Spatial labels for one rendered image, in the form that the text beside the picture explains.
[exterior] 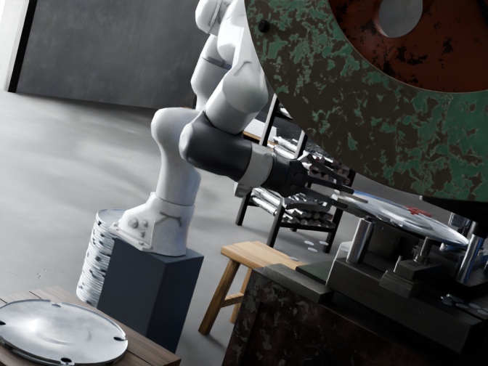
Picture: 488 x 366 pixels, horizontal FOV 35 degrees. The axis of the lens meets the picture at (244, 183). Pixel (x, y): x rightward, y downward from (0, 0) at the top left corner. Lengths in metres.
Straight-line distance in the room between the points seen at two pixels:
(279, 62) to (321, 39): 0.09
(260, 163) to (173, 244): 0.61
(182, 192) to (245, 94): 0.61
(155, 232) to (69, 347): 0.51
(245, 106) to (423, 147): 0.43
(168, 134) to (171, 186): 0.15
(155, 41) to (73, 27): 1.00
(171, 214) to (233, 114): 0.61
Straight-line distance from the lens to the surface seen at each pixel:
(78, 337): 1.74
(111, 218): 2.83
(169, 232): 2.10
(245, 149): 1.55
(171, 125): 1.99
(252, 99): 1.52
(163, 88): 7.81
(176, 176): 2.06
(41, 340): 1.70
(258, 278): 1.63
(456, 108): 1.22
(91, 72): 7.10
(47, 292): 1.96
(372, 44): 1.37
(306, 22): 1.35
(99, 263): 2.77
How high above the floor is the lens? 1.11
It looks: 12 degrees down
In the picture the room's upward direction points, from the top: 17 degrees clockwise
